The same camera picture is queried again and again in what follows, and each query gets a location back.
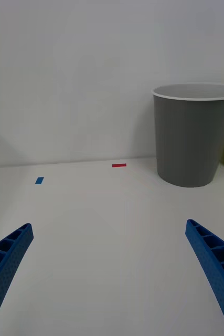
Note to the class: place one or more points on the grey plastic waste bin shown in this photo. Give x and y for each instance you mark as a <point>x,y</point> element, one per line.
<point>190,141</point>

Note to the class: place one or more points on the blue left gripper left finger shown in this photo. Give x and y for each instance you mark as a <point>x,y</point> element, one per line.
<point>4,265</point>

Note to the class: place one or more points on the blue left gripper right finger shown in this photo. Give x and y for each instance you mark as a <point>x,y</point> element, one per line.
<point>216,265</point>

